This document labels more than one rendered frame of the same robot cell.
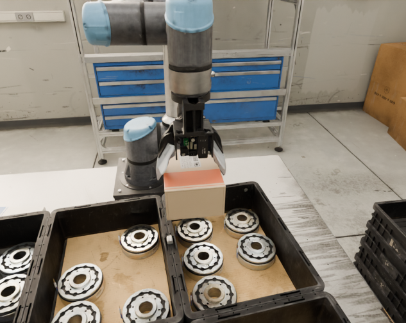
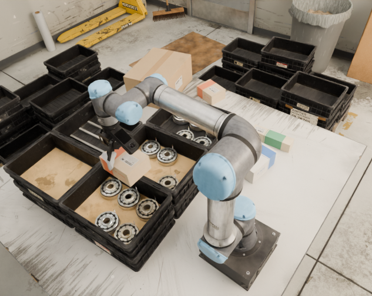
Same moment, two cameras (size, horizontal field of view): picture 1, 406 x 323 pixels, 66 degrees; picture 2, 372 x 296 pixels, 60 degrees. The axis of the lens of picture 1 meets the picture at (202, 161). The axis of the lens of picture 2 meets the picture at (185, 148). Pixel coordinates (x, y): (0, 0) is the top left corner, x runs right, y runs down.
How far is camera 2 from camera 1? 1.54 m
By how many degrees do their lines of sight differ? 94
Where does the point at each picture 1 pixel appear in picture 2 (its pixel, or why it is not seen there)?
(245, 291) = (101, 204)
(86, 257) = (183, 166)
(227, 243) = (127, 220)
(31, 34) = not seen: outside the picture
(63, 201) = (275, 198)
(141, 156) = not seen: hidden behind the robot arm
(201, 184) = not seen: hidden behind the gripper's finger
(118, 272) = (161, 172)
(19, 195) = (304, 180)
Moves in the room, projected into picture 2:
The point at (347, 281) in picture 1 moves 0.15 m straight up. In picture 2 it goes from (60, 285) to (47, 271)
